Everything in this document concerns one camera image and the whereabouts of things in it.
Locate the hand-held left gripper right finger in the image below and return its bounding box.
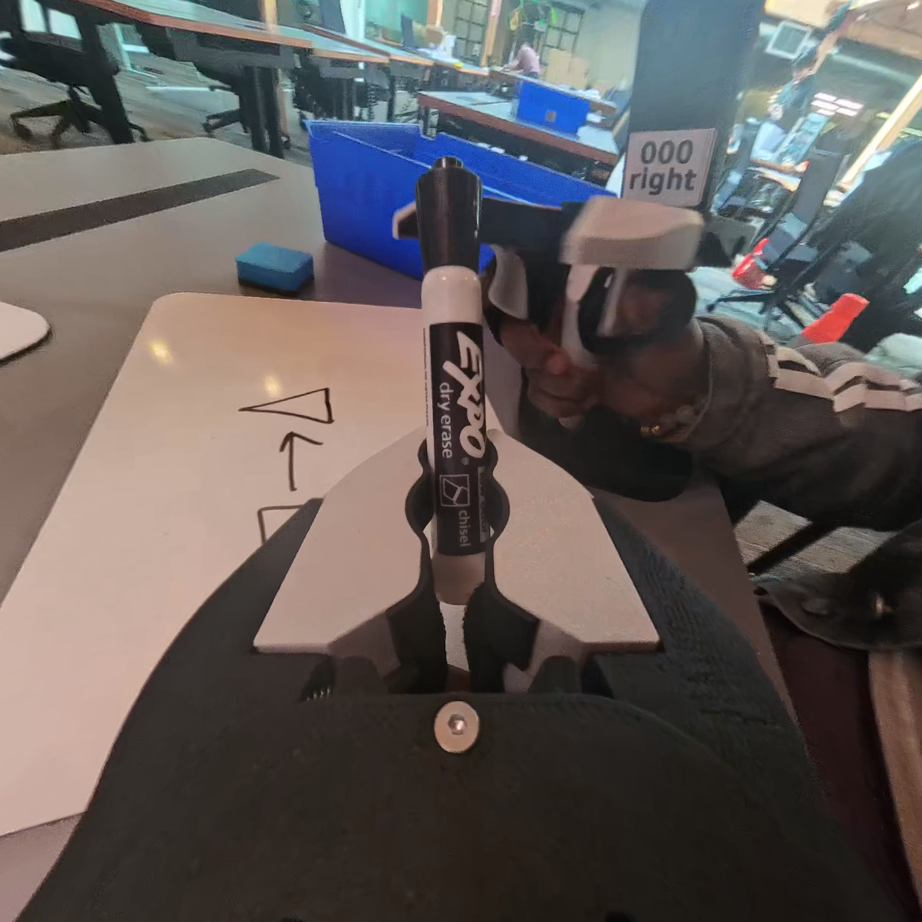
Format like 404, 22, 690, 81
469, 428, 661, 682

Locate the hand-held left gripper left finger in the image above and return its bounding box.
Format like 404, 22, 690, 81
257, 428, 450, 687

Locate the blue plastic bin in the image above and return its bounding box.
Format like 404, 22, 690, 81
304, 119, 616, 283

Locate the blue whiteboard eraser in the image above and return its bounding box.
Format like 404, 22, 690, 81
237, 243, 316, 296

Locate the black whiteboard marker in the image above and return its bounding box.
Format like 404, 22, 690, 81
423, 264, 495, 606

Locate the white whiteboard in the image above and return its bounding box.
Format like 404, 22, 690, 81
0, 293, 508, 837

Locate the person's right forearm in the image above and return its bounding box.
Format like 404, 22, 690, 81
689, 315, 922, 531

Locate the person's right hand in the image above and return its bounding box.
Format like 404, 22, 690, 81
512, 267, 710, 436

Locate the small blue bin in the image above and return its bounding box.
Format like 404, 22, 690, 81
515, 78, 596, 139

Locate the wooden office desk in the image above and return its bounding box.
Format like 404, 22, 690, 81
65, 0, 393, 159
417, 90, 623, 181

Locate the black office chair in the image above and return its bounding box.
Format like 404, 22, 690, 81
0, 22, 149, 149

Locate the white table sign stand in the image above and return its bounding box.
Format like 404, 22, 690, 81
0, 300, 53, 364

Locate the gold bracelet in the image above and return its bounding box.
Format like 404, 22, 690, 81
639, 339, 717, 442

